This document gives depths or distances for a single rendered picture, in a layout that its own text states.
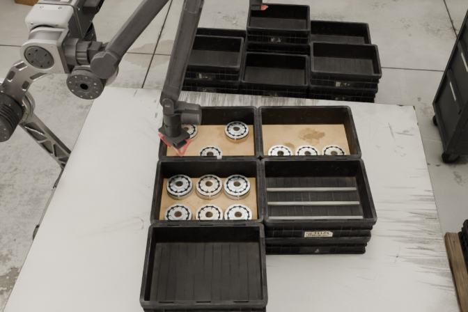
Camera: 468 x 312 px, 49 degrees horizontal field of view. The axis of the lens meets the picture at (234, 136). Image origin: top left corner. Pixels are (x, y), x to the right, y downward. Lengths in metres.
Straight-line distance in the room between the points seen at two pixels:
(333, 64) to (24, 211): 2.01
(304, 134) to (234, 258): 0.68
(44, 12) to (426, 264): 1.61
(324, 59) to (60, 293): 2.03
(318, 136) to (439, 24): 2.63
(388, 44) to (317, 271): 2.65
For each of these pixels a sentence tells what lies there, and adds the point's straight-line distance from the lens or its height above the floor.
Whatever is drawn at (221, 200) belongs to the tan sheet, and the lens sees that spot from 1.98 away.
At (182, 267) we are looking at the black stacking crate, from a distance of 1.83.
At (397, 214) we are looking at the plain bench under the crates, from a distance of 2.20.
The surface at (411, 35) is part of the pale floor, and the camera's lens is 4.46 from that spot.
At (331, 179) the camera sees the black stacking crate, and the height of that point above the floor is 0.83.
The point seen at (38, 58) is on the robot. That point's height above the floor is 1.45.
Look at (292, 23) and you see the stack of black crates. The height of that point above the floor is 0.49.
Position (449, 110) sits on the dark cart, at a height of 0.30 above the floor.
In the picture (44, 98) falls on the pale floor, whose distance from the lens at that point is 3.87.
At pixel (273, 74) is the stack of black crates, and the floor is 0.38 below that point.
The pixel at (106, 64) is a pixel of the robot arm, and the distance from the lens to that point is 1.62.
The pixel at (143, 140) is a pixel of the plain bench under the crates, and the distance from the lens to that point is 2.40.
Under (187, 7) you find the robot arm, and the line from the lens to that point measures 1.46.
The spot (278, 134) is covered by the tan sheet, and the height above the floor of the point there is 0.83.
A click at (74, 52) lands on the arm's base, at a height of 1.47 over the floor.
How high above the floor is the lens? 2.42
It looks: 46 degrees down
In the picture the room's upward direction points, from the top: straight up
